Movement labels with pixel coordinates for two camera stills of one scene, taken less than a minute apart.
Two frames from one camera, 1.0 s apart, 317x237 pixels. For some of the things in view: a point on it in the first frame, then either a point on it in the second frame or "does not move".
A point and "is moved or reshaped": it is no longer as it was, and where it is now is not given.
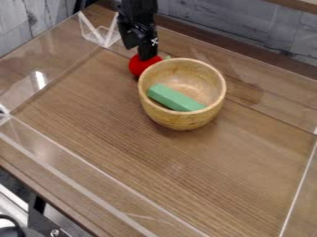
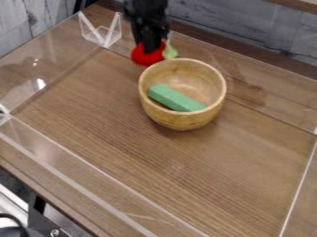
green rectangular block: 173,99 does not move
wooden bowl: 193,78 does not move
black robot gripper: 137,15 to 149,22
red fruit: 138,65 is moved or reshaped
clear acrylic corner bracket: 102,35 does not move
